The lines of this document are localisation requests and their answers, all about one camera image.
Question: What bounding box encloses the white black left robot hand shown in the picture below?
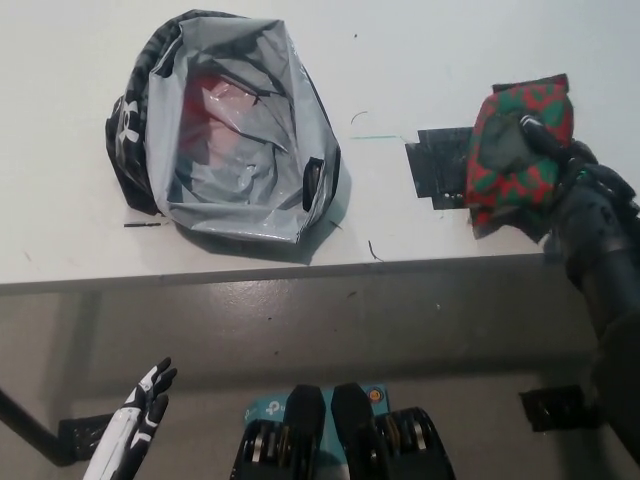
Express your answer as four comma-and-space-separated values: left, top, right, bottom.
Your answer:
81, 356, 179, 480

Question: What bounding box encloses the black plastic bag grey lining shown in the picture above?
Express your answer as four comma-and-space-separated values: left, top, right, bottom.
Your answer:
103, 8, 354, 265

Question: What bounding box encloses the red green coffee bean bag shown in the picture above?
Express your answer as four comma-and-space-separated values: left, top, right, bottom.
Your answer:
463, 73, 575, 240

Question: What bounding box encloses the black table leg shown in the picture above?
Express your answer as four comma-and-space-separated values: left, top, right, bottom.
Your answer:
0, 387, 66, 466

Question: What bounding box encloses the red item in clear wrap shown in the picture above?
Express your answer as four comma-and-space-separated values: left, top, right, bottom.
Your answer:
182, 74, 251, 169

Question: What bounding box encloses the black tape patch on table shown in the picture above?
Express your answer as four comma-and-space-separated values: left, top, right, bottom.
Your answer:
404, 127, 474, 210

